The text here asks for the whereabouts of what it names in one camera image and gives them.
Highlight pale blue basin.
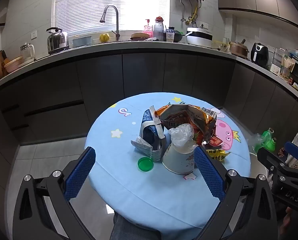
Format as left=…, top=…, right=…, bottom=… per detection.
left=71, top=35, right=92, bottom=47

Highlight clear jar with red lid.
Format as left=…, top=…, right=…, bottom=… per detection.
left=152, top=17, right=165, bottom=41

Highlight pink bowl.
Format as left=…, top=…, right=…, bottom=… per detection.
left=4, top=56, right=25, bottom=73

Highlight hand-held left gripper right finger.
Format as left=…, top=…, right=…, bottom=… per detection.
left=193, top=145, right=285, bottom=240

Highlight clear plastic bag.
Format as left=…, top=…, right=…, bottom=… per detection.
left=168, top=124, right=198, bottom=147
left=246, top=132, right=264, bottom=153

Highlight white window blind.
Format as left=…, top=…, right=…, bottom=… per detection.
left=54, top=0, right=170, bottom=32

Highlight black air fryer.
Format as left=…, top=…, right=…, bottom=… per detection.
left=250, top=42, right=269, bottom=68

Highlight glass jug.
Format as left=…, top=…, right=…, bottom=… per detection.
left=20, top=42, right=36, bottom=62

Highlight white paper cup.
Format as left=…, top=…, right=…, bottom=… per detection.
left=161, top=142, right=198, bottom=175

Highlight dark base cabinets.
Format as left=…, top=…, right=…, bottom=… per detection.
left=0, top=49, right=298, bottom=170

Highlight brown lidded pot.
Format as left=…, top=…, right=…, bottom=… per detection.
left=229, top=40, right=250, bottom=58

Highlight grey kitchen countertop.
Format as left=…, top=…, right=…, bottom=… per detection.
left=0, top=40, right=298, bottom=105

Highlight crumpled clear plastic bag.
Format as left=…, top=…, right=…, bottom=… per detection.
left=246, top=132, right=264, bottom=153

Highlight yellow wrapper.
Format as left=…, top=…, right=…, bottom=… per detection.
left=205, top=149, right=231, bottom=163

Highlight blue printed tablecloth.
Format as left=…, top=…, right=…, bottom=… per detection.
left=84, top=92, right=251, bottom=240

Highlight orange snack bag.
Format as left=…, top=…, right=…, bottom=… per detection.
left=154, top=103, right=218, bottom=145

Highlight person's right hand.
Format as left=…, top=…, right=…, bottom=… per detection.
left=284, top=207, right=293, bottom=228

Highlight white stacked steamer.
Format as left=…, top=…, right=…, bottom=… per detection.
left=274, top=47, right=285, bottom=77

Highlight yellow gas hose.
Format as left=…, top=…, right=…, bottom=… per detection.
left=189, top=5, right=200, bottom=23

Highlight white rice cooker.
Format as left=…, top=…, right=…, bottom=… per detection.
left=185, top=27, right=213, bottom=48

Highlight steel faucet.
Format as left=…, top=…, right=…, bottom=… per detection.
left=100, top=5, right=121, bottom=41

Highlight pink soap bottle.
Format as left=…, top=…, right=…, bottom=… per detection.
left=144, top=19, right=153, bottom=38

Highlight red snack bag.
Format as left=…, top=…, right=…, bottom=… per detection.
left=201, top=130, right=224, bottom=147

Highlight green plastic lid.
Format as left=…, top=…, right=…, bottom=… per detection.
left=137, top=157, right=154, bottom=172

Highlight orange pot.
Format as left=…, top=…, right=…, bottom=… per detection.
left=130, top=32, right=152, bottom=41

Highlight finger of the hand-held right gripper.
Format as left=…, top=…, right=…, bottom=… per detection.
left=285, top=142, right=298, bottom=161
left=257, top=147, right=289, bottom=174

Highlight steel kettle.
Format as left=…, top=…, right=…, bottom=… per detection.
left=46, top=27, right=70, bottom=55

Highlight snack bags on counter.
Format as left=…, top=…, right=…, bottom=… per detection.
left=280, top=57, right=295, bottom=78

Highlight person's leg in jeans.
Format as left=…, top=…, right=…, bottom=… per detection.
left=110, top=212, right=163, bottom=240

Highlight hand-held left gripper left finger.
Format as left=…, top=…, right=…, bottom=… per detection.
left=12, top=146, right=97, bottom=240

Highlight dark blue clay pot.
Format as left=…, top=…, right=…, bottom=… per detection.
left=163, top=27, right=184, bottom=43

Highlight blue white milk carton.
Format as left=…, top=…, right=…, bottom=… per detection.
left=131, top=106, right=170, bottom=162

